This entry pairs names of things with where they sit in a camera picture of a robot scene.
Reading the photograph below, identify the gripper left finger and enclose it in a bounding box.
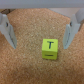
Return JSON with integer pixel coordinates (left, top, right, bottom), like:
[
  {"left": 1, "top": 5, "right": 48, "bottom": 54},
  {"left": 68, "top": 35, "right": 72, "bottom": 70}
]
[{"left": 0, "top": 12, "right": 18, "bottom": 50}]

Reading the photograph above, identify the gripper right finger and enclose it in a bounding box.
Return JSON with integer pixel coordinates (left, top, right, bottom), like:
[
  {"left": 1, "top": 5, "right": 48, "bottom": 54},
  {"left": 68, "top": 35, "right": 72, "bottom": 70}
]
[{"left": 63, "top": 13, "right": 84, "bottom": 50}]

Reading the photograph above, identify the yellow block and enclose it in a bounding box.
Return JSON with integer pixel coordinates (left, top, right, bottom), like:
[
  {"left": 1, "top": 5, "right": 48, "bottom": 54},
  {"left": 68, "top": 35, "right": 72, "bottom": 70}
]
[{"left": 41, "top": 38, "right": 60, "bottom": 61}]

